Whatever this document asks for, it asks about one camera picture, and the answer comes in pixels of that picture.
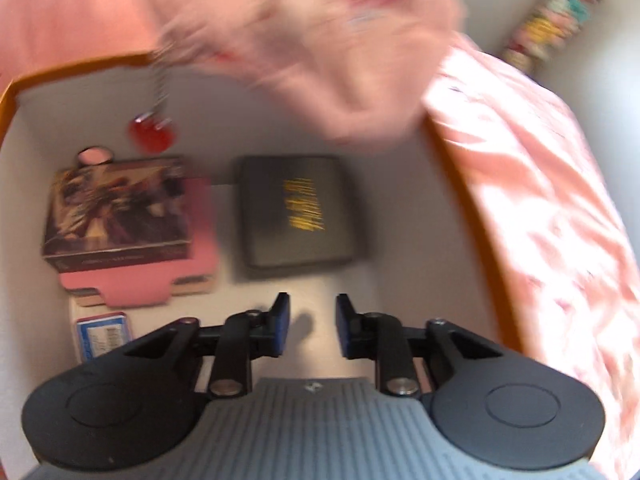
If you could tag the blue white card packet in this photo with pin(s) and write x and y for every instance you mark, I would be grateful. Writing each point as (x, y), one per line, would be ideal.
(102, 332)

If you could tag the red heart charm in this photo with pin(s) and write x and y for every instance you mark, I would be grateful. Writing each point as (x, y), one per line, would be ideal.
(150, 135)

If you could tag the black box with gold print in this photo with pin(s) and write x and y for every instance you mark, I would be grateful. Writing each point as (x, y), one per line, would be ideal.
(270, 210)

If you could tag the pink fabric pouch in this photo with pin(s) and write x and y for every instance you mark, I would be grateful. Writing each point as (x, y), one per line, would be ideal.
(325, 50)

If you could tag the art printed box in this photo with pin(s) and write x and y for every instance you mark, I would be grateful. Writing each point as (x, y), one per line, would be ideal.
(115, 210)

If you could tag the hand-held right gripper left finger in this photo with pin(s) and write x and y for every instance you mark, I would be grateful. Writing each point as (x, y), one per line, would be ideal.
(281, 325)

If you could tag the orange cardboard box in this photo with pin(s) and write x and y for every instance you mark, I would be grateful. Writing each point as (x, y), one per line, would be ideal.
(400, 210)

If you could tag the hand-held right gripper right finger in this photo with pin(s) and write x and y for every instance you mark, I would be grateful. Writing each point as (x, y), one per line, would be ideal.
(342, 327)

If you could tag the pink printed blanket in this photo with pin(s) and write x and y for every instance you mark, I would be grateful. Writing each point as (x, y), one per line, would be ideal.
(550, 210)

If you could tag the pink round compact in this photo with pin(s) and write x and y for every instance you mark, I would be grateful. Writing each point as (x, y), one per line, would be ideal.
(92, 156)

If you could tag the column of plush toys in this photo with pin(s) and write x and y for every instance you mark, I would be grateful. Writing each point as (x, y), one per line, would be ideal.
(545, 25)

